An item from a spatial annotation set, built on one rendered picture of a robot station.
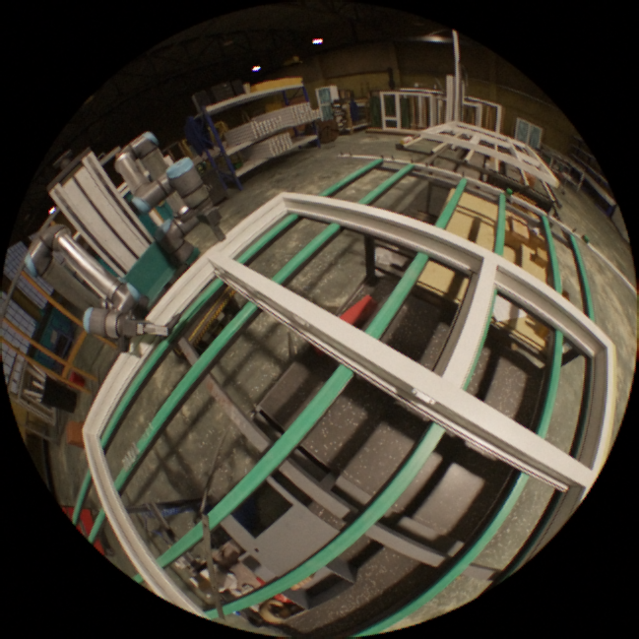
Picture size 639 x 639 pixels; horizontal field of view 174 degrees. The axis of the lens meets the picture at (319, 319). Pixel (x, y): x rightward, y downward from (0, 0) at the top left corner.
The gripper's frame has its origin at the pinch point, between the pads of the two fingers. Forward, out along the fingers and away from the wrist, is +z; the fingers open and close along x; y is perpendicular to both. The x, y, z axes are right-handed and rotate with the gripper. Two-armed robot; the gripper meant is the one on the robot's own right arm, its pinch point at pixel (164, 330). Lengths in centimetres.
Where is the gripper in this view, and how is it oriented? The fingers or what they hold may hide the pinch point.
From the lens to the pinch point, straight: 75.1
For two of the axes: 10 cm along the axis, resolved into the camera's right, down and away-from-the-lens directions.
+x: -4.3, 0.0, 9.0
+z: 9.0, 1.0, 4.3
